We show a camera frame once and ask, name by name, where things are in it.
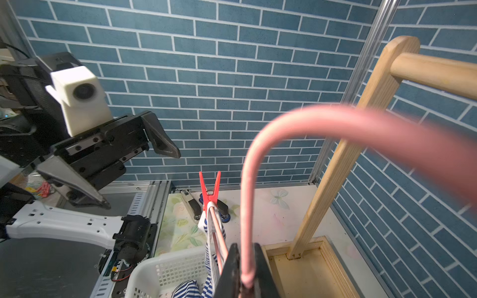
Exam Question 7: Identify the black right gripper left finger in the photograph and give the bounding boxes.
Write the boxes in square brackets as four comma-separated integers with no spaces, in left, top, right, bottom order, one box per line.
[213,243,241,298]

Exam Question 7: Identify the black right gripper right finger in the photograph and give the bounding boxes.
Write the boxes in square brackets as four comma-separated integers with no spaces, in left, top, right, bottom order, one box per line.
[253,243,279,298]

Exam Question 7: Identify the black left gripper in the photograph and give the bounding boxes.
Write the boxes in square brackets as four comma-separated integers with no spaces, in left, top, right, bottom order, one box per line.
[37,111,181,209]

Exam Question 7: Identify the blue white striped tank top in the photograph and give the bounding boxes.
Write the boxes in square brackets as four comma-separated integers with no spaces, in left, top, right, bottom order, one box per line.
[171,202,228,298]

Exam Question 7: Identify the red clothespin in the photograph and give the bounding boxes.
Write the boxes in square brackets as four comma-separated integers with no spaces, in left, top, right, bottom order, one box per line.
[198,171,222,213]

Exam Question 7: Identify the pink wire hanger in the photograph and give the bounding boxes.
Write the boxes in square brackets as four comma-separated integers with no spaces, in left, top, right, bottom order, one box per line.
[202,104,477,289]

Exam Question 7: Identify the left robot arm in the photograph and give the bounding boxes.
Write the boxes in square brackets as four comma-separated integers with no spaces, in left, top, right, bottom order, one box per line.
[1,52,181,266]

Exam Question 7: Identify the wooden clothes rack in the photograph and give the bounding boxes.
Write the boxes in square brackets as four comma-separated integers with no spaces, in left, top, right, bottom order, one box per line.
[260,35,477,298]

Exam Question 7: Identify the white plastic basket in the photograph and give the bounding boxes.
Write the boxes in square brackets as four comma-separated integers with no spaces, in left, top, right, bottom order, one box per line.
[125,247,204,298]

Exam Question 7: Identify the blue stapler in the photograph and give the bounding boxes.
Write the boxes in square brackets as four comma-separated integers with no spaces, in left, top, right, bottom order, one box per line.
[217,199,231,223]

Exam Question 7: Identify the white stapler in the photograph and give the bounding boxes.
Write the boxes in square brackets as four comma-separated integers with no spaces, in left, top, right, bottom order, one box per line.
[180,190,202,223]

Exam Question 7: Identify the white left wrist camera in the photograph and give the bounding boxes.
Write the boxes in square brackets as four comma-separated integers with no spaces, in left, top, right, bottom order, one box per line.
[45,66,113,137]

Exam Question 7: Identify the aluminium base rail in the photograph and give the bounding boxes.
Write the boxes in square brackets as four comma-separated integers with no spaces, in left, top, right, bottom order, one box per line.
[90,181,172,298]

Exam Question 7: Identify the aluminium corner post right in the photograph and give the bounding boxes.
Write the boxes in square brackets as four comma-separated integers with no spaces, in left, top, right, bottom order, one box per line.
[308,0,399,185]

